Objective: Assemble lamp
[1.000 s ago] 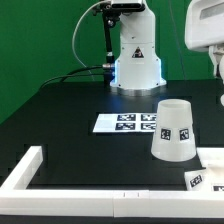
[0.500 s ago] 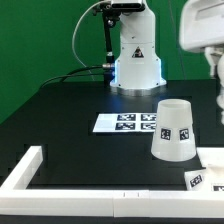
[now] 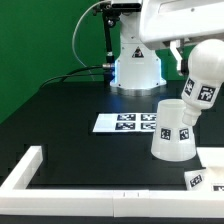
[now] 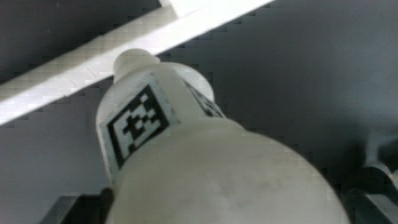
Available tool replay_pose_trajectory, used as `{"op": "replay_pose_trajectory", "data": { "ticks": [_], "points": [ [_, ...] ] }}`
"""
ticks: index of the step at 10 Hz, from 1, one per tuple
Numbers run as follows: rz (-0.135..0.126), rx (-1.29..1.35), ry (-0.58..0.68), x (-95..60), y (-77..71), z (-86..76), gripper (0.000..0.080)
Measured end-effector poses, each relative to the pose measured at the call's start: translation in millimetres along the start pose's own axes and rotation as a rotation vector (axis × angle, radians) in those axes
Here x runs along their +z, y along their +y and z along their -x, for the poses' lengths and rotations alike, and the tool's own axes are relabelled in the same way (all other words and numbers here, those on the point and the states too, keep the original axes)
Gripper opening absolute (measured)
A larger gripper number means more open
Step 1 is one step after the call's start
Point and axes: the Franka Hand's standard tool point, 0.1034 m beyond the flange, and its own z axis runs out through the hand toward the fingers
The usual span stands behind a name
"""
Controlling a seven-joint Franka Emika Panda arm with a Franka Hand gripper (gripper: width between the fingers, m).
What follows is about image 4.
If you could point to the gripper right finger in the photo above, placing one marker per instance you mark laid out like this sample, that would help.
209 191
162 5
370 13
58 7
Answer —
370 188

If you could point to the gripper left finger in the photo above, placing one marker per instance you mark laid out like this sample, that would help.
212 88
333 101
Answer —
81 209

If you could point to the white light bulb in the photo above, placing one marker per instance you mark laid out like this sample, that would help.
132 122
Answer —
198 172

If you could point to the white frame wall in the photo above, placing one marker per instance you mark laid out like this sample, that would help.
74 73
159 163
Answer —
161 30

